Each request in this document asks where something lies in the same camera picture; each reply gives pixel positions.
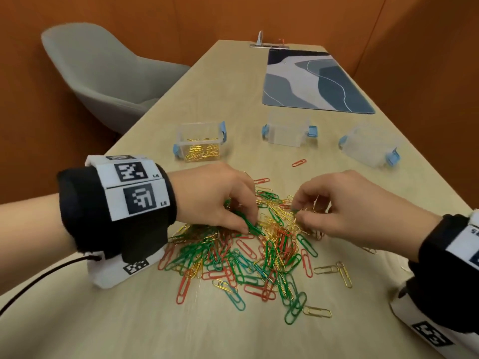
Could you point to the person's left hand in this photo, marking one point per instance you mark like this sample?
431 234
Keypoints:
209 194

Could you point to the person's right hand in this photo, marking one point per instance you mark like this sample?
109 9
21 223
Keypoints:
366 216

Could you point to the sorted heap of gold clips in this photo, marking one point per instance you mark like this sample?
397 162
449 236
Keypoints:
202 152

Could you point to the transparent box with blue latches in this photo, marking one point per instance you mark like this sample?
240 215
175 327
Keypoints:
288 132
198 132
368 145

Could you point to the pile of colored paper clips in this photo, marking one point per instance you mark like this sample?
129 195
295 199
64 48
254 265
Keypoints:
232 257

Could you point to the white left marker band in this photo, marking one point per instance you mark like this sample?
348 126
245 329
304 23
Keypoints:
112 205

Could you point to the white marker band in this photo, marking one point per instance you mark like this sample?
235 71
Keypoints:
112 205
462 246

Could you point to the white right marker band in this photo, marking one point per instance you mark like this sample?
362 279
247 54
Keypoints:
462 246

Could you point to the blue patterned desk mat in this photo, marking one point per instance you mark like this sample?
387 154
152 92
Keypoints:
318 85

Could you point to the grey shell chair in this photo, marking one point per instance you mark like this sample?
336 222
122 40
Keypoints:
101 74

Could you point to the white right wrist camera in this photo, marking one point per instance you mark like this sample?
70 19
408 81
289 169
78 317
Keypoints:
404 314

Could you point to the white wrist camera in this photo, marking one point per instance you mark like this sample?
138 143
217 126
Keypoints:
104 276
404 314

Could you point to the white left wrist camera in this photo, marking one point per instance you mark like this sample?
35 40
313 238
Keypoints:
104 276

